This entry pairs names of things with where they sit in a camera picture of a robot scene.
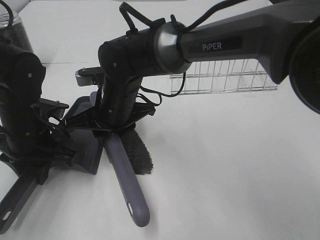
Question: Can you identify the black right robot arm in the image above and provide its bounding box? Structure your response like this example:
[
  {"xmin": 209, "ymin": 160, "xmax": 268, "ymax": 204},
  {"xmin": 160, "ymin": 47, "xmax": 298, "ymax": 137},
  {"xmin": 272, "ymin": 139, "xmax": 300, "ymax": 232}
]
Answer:
[{"xmin": 65, "ymin": 0, "xmax": 320, "ymax": 131}]

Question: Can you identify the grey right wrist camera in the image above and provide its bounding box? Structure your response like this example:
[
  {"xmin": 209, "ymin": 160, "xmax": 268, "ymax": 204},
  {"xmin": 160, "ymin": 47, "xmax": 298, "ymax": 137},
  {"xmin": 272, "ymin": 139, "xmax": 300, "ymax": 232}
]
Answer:
[{"xmin": 75, "ymin": 67, "xmax": 105, "ymax": 87}]

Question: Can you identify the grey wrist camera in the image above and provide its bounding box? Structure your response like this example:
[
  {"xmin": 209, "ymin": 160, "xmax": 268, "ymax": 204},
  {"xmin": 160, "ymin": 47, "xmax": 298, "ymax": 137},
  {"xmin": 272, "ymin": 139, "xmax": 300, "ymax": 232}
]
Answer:
[
  {"xmin": 39, "ymin": 98, "xmax": 69, "ymax": 120},
  {"xmin": 75, "ymin": 67, "xmax": 105, "ymax": 87}
]

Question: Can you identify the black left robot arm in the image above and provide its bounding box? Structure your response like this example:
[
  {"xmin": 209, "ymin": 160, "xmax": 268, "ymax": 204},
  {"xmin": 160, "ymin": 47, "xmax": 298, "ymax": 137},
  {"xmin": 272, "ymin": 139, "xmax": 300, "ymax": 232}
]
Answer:
[{"xmin": 0, "ymin": 42, "xmax": 76, "ymax": 185}]

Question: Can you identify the purple brush with black bristles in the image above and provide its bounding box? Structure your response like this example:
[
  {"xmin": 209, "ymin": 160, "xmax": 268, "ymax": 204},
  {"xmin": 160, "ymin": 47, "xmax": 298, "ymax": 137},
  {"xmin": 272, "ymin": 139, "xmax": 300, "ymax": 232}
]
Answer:
[{"xmin": 102, "ymin": 133, "xmax": 150, "ymax": 227}]

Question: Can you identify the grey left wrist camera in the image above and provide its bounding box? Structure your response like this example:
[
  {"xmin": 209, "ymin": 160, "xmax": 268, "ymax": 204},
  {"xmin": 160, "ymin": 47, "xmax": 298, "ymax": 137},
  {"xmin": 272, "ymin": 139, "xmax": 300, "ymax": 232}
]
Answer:
[{"xmin": 39, "ymin": 98, "xmax": 69, "ymax": 120}]

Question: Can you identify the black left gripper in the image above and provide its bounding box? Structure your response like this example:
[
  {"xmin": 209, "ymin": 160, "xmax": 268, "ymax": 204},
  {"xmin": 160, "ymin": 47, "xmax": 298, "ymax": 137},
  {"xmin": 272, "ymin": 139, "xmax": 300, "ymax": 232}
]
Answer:
[{"xmin": 0, "ymin": 98, "xmax": 76, "ymax": 185}]

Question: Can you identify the metal wire dish rack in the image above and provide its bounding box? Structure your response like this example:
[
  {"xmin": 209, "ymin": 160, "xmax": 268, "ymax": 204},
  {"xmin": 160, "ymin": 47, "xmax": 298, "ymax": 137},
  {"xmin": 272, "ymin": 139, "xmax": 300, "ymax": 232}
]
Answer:
[{"xmin": 181, "ymin": 59, "xmax": 278, "ymax": 95}]

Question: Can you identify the glass jar of coffee beans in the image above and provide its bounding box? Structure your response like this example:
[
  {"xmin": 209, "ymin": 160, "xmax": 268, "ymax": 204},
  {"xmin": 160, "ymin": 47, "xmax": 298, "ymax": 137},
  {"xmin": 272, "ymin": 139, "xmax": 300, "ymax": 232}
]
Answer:
[{"xmin": 0, "ymin": 0, "xmax": 34, "ymax": 53}]

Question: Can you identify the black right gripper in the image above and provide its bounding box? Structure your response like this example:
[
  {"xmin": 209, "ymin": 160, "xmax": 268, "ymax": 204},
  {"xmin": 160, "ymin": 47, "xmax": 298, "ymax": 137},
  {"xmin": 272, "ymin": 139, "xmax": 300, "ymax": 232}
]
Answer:
[{"xmin": 65, "ymin": 77, "xmax": 156, "ymax": 132}]

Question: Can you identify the purple plastic dustpan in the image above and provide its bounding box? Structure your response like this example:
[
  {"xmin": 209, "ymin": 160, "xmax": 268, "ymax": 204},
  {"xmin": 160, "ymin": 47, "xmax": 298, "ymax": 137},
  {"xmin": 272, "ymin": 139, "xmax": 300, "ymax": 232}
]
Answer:
[{"xmin": 0, "ymin": 96, "xmax": 102, "ymax": 234}]

